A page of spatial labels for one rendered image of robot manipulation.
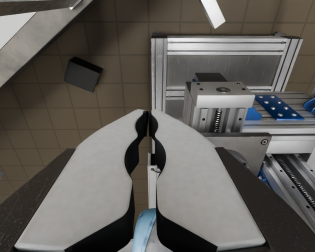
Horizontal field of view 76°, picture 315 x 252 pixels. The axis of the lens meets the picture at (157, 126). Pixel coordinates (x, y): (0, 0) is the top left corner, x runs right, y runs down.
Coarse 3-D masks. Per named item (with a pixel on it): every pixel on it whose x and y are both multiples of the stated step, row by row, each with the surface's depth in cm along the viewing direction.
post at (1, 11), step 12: (0, 0) 28; (12, 0) 31; (24, 0) 34; (36, 0) 37; (48, 0) 41; (60, 0) 47; (72, 0) 55; (0, 12) 31; (12, 12) 34; (24, 12) 38
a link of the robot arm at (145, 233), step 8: (152, 208) 41; (144, 216) 38; (152, 216) 38; (136, 224) 38; (144, 224) 37; (152, 224) 36; (136, 232) 36; (144, 232) 36; (152, 232) 36; (136, 240) 35; (144, 240) 35; (152, 240) 35; (136, 248) 35; (144, 248) 34; (152, 248) 35; (160, 248) 34
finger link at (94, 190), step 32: (128, 128) 9; (96, 160) 8; (128, 160) 8; (64, 192) 6; (96, 192) 6; (128, 192) 6; (32, 224) 5; (64, 224) 5; (96, 224) 5; (128, 224) 6
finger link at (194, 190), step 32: (160, 128) 9; (192, 128) 9; (160, 160) 9; (192, 160) 8; (160, 192) 6; (192, 192) 6; (224, 192) 6; (160, 224) 6; (192, 224) 5; (224, 224) 5; (256, 224) 5
